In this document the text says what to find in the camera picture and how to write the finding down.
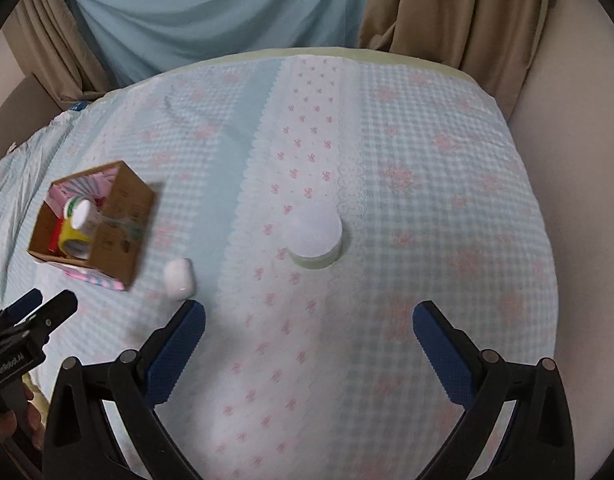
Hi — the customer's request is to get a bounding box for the red rectangular box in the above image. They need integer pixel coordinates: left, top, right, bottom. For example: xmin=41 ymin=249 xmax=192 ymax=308
xmin=48 ymin=217 xmax=65 ymax=257

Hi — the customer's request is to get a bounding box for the yellow tape roll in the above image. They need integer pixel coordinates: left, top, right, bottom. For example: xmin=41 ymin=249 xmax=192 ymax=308
xmin=58 ymin=219 xmax=92 ymax=260

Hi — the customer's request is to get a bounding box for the white supplement bottle green label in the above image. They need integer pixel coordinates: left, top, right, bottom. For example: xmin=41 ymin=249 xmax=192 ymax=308
xmin=64 ymin=196 xmax=102 ymax=238

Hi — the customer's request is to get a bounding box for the person's left hand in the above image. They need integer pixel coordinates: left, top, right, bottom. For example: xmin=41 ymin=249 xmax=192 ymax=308
xmin=0 ymin=383 xmax=46 ymax=453

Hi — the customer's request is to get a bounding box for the cardboard box with pink flaps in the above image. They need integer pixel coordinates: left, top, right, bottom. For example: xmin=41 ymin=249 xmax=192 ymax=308
xmin=27 ymin=160 xmax=155 ymax=290

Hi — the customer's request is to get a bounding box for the small white earbud case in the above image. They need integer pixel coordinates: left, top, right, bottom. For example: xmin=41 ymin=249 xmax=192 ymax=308
xmin=164 ymin=258 xmax=196 ymax=301

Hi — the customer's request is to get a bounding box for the small blue object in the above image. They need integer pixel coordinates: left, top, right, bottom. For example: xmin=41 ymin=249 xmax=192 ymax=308
xmin=70 ymin=101 xmax=88 ymax=112

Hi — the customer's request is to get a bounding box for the white round jar green base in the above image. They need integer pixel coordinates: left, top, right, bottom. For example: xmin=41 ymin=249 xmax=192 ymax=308
xmin=285 ymin=200 xmax=344 ymax=270

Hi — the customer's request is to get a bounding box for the beige curtain left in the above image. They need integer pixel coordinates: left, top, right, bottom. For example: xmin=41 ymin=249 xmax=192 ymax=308
xmin=3 ymin=0 xmax=112 ymax=110

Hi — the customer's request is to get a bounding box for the beige curtain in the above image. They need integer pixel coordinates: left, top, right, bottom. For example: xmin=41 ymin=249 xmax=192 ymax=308
xmin=3 ymin=0 xmax=112 ymax=110
xmin=359 ymin=0 xmax=552 ymax=116

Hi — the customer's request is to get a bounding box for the light blue checkered bedspread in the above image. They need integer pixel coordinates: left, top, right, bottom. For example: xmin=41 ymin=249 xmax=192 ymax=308
xmin=0 ymin=54 xmax=558 ymax=479

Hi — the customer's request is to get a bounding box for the blue fabric sheet backdrop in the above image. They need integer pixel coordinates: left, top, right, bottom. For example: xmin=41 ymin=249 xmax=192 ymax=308
xmin=67 ymin=0 xmax=367 ymax=87

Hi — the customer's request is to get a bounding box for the green mattress edge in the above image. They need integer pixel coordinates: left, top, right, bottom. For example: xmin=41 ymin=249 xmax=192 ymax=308
xmin=92 ymin=48 xmax=482 ymax=116

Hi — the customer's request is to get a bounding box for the beige curtain right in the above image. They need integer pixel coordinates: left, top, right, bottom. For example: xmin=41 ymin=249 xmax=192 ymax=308
xmin=359 ymin=0 xmax=552 ymax=116

